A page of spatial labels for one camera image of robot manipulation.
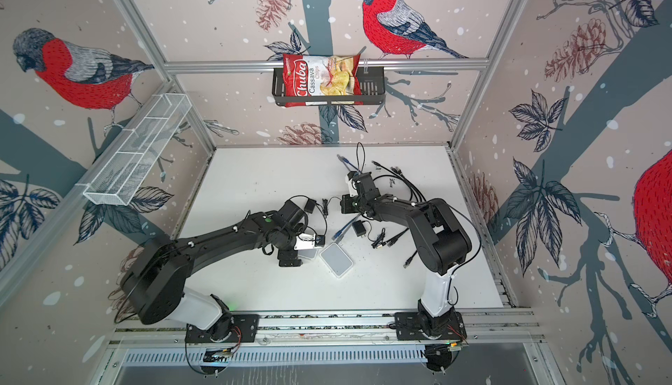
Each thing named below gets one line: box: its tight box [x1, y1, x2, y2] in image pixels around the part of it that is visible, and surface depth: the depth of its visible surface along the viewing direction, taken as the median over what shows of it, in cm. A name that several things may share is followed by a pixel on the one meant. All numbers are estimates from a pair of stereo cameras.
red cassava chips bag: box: [282, 53, 364, 108], surface depth 90 cm
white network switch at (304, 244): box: [294, 238, 316, 251], surface depth 77 cm
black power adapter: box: [351, 219, 367, 238], surface depth 95 cm
